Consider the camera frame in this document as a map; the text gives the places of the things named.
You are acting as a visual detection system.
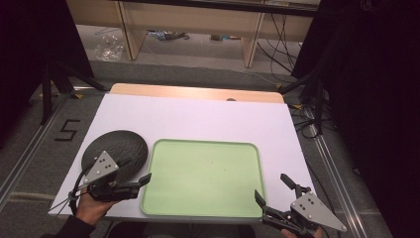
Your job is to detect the black floor cables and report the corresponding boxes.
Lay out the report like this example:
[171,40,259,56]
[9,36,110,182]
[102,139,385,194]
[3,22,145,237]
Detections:
[290,103,335,140]

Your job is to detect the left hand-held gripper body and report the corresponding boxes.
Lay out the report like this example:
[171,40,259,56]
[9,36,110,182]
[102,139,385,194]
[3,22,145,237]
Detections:
[82,150,142,203]

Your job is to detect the black round plate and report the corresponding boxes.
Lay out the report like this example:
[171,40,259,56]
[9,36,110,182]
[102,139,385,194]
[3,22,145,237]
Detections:
[80,129,150,186]

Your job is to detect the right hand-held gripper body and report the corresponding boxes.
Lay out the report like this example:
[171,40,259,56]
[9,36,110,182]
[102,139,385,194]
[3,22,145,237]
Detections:
[262,185,348,238]

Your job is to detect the white board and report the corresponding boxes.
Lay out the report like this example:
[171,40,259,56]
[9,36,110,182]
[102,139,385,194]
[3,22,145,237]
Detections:
[48,93,316,224]

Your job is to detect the light green tray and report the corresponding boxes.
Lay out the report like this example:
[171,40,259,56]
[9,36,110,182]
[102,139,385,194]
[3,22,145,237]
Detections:
[140,138,267,220]

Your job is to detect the wooden shelf unit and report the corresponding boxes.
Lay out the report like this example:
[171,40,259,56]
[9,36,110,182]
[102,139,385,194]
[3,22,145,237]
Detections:
[65,0,321,69]

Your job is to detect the light wooden table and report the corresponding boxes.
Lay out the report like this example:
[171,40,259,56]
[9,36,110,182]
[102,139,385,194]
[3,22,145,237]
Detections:
[108,82,285,104]

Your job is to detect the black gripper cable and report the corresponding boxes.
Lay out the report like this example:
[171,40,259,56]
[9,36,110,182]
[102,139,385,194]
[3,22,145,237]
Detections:
[67,162,100,216]

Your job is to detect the clear plastic bag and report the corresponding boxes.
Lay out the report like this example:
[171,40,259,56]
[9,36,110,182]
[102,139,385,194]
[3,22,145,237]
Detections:
[93,32,125,63]

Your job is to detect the black curtain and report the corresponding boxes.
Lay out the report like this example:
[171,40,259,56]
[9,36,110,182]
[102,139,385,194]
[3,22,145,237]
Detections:
[0,0,95,148]
[290,0,420,238]

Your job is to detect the person's right hand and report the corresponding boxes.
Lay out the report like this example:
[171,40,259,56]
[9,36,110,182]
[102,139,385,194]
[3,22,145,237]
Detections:
[280,227,325,238]

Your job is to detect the metal floor rail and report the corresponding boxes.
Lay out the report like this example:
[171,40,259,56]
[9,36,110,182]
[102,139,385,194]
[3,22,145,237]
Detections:
[0,95,68,203]
[302,108,370,238]

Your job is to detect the black metal stand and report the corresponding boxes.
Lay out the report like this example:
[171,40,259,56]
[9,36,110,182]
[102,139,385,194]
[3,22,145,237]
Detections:
[39,59,110,127]
[276,70,329,135]

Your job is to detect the person's left hand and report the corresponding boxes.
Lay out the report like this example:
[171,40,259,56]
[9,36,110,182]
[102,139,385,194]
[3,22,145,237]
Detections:
[75,193,117,226]

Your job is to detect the hanging black cables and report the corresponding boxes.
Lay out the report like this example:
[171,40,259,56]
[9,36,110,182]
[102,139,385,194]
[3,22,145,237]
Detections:
[257,13,300,75]

